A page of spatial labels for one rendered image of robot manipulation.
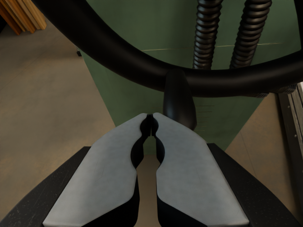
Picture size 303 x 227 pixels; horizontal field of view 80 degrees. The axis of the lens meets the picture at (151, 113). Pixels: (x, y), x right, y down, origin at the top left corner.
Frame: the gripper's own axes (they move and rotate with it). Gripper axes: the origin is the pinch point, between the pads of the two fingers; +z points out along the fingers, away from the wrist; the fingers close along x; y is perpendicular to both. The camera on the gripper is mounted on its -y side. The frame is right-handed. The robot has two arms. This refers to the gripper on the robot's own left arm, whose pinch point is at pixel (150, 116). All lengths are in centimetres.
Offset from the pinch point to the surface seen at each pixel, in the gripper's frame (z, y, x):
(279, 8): 23.3, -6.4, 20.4
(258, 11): 9.5, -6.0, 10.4
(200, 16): 9.9, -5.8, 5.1
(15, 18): 145, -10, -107
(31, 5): 144, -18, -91
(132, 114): 38.0, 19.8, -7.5
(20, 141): 64, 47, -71
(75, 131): 68, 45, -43
